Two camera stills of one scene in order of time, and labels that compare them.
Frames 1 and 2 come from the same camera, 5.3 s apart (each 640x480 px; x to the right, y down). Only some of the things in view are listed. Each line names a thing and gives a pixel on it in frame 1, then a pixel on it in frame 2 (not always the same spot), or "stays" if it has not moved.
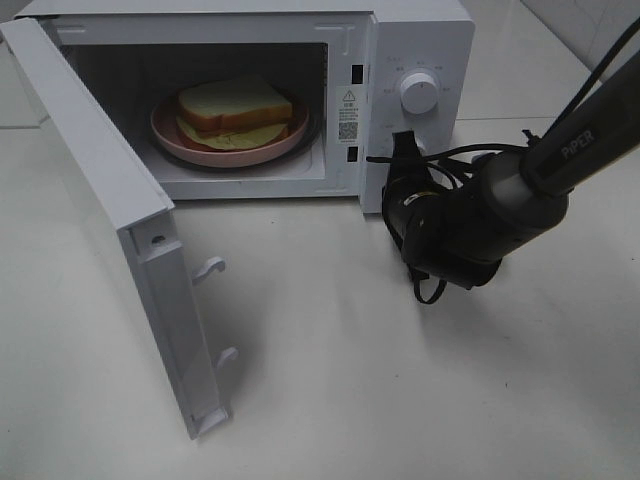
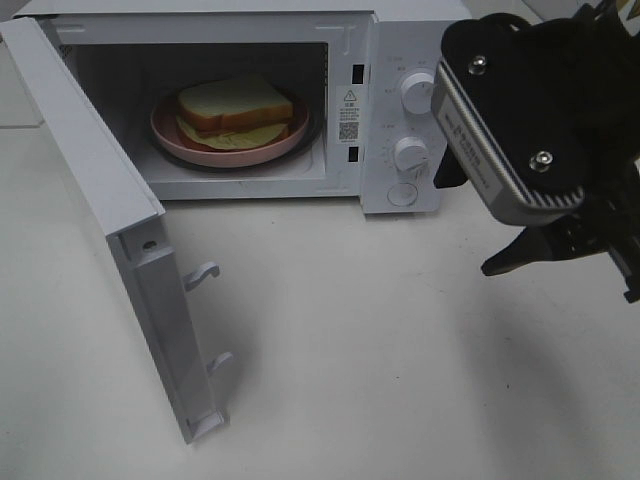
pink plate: [170, 135] stays
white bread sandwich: [230, 113] stays
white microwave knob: [418, 93] stays
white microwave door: [141, 210] stays
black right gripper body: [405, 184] to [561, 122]
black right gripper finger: [404, 148] to [449, 173]
